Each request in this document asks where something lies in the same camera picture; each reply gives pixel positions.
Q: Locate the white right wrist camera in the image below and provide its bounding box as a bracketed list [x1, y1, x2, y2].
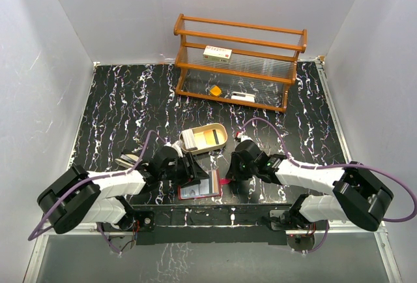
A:
[235, 132, 252, 143]

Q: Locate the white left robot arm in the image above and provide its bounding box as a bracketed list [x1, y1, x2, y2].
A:
[36, 146, 209, 234]

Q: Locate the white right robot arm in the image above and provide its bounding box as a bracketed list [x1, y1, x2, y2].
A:
[226, 139, 394, 231]

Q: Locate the orange yellow small block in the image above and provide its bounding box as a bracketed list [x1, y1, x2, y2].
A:
[209, 85, 222, 97]

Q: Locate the red card holder wallet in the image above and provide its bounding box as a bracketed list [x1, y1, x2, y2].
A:
[178, 173, 231, 200]

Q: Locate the orange wooden shelf rack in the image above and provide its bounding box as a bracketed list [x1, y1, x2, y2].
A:
[173, 14, 308, 113]

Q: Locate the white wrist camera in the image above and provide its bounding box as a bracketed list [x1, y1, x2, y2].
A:
[171, 140, 183, 158]
[235, 132, 252, 143]

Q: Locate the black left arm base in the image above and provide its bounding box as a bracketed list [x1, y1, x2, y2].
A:
[96, 196, 154, 258]

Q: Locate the beige oval card tray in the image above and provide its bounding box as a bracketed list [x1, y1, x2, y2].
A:
[180, 123, 228, 155]

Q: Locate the gold credit card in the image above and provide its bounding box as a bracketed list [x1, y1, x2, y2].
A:
[209, 170, 222, 196]

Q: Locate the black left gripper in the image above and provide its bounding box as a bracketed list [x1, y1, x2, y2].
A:
[159, 152, 209, 187]

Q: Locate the white red medicine box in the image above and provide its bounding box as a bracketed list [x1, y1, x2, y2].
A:
[203, 46, 233, 64]

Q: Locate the white stapler on shelf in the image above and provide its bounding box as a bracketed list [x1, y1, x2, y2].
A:
[231, 91, 255, 103]

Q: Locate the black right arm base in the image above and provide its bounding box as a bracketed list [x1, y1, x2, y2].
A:
[261, 194, 316, 243]

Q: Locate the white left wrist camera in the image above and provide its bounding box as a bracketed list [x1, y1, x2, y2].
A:
[171, 140, 183, 158]

